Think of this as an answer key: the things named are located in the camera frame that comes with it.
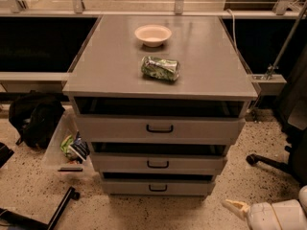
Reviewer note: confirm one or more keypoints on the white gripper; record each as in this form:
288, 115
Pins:
259, 216

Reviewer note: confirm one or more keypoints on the grey bottom drawer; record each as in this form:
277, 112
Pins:
157, 187

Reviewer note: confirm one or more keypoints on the grey drawer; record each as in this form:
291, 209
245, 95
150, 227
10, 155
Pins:
157, 187
157, 163
159, 130

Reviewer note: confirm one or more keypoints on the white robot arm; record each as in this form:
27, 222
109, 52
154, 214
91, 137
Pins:
303, 197

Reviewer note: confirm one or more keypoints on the grey middle drawer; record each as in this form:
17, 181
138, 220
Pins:
157, 163

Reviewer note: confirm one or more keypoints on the grey drawer cabinet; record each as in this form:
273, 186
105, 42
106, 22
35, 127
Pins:
212, 82

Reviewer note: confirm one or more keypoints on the grey top drawer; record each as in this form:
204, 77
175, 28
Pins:
159, 130

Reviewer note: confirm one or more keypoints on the black office chair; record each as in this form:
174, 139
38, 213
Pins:
291, 110

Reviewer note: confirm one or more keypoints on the green chip bag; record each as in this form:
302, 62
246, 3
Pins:
160, 68

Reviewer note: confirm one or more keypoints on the dark blue snack bag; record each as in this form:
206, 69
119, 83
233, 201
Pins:
80, 147

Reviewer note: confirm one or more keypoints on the metal diagonal rod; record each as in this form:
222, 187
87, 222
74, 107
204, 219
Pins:
274, 66

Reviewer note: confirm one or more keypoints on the clear plastic bin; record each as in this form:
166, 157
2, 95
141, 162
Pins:
54, 158

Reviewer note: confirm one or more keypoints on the green snack bag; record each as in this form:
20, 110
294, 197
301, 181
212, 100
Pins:
65, 147

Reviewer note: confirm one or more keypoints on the white bowl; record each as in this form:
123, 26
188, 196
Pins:
153, 35

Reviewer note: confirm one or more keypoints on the black backpack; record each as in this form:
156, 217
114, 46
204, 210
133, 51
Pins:
35, 117

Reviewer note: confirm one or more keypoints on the black stand base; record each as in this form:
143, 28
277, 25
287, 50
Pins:
16, 221

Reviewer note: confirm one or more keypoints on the black object at left edge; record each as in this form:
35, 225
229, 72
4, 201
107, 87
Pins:
5, 154

